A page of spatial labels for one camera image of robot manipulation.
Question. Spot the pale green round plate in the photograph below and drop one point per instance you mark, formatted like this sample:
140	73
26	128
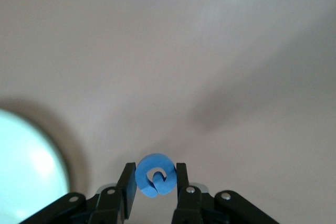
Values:
26	176

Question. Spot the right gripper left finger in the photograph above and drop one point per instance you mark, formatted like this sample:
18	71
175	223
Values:
130	182

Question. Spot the blue foam letter c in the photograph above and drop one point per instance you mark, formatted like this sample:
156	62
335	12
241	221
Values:
155	159

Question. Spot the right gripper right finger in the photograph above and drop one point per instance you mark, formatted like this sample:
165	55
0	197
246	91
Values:
183	182

